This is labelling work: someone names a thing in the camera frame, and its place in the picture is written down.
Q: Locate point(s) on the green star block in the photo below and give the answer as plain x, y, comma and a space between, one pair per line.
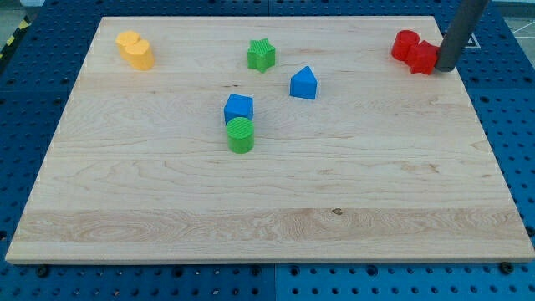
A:
261, 55

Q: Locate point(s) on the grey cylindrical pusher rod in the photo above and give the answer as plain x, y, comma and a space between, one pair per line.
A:
458, 33

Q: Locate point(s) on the red star block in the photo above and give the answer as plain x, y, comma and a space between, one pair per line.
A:
422, 57

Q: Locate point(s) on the wooden board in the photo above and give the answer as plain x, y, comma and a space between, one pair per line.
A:
384, 166

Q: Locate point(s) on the yellow heart block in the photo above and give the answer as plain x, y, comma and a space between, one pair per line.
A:
139, 55

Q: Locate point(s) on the red cylinder block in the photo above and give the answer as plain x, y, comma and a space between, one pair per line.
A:
404, 40

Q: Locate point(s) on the blue cube block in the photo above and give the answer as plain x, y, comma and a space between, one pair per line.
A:
238, 106

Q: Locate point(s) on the blue triangle block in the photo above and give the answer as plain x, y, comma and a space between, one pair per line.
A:
304, 84

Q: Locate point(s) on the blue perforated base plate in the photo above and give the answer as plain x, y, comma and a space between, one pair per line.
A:
38, 78

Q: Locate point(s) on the yellow cylinder block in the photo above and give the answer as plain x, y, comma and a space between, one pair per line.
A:
125, 39

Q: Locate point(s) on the green cylinder block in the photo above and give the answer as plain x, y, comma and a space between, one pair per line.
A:
240, 135

